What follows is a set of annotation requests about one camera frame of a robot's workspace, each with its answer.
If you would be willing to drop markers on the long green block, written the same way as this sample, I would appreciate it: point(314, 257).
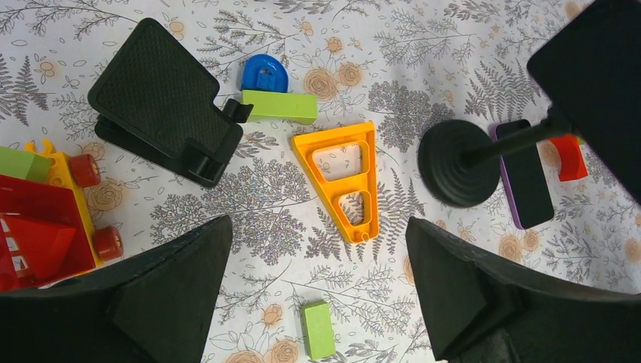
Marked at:
point(276, 105)

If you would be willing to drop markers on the small green block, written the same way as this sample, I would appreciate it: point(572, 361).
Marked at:
point(317, 323)

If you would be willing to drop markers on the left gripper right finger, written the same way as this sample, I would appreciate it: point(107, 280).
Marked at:
point(480, 307)

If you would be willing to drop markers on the blue arch block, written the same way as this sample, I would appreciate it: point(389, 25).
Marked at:
point(263, 72)

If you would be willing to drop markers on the floral patterned table mat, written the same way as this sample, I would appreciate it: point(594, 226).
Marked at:
point(404, 66)

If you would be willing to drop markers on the black pole stand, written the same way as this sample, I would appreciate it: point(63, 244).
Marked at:
point(459, 163)

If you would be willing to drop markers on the red arch block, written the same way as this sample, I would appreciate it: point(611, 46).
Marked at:
point(572, 165)

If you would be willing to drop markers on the red yellow toy truck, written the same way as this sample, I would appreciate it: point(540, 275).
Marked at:
point(47, 233)

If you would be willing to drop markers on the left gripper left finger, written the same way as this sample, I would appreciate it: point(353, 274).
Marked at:
point(156, 306)

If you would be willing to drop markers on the orange triangular plastic frame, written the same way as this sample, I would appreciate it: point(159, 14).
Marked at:
point(340, 162)

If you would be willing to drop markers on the black phone purple case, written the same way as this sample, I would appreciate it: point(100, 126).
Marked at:
point(526, 187)

